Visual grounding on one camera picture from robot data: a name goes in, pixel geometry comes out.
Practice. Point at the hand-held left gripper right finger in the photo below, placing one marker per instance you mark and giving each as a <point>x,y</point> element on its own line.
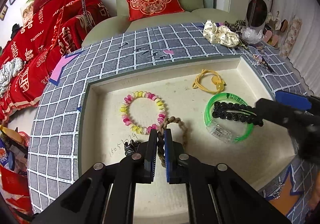
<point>167,154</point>

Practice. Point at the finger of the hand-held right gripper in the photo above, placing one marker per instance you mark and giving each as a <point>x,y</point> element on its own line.
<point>272,111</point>
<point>292,100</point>

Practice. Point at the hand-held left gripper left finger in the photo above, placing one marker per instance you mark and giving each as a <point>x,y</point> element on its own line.
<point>151,149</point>

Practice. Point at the black hair claw clip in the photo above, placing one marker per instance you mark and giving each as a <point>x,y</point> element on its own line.
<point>130,149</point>

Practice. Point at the black beaded hair clip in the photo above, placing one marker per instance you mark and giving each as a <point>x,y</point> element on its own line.
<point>225,114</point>

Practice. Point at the green plastic bangle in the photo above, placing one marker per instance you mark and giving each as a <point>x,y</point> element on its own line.
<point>207,114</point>

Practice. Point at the grey tray with white inside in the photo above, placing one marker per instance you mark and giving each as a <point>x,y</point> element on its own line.
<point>175,89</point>

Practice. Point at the pile of hair pins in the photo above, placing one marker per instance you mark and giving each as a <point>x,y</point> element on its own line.
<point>257,56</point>

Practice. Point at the small silver ornament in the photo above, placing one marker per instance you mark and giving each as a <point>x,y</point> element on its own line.
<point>277,187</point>

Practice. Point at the white curtain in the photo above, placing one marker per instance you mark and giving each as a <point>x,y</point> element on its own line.
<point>305,39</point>

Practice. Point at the floral printed board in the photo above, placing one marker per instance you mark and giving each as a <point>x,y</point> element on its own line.
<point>291,36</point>

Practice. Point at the orange star sticker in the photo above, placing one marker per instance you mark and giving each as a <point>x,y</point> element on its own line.
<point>290,196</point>

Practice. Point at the row of slippers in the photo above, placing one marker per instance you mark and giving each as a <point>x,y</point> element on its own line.
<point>273,31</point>

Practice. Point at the clear plastic bag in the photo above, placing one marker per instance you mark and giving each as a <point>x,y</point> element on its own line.
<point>251,35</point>

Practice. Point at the leopard print scrunchie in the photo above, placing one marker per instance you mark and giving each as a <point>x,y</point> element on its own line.
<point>237,25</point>

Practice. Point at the cream dotted scrunchie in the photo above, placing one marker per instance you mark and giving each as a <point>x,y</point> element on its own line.
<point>220,34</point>

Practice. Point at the white washing machine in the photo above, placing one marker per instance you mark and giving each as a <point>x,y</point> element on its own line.
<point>260,9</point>

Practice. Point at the red mop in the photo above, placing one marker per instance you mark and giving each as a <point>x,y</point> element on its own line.
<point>255,7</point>

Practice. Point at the pink star sticker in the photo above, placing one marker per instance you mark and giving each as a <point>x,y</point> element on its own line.
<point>58,70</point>

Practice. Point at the jar with blue lid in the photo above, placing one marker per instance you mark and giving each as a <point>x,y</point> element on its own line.
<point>12,161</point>

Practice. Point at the blue snack bag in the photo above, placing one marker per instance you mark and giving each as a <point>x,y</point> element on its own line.
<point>3,154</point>

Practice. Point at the sofa with red cover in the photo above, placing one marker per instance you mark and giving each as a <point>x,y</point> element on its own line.
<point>50,26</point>

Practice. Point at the grey crumpled cloth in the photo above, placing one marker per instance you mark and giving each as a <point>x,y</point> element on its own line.
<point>10,74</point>

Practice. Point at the cartoon print cushion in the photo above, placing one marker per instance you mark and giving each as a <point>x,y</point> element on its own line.
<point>28,10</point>

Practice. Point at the small picture frame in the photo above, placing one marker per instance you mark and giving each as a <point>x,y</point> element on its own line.
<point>3,13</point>

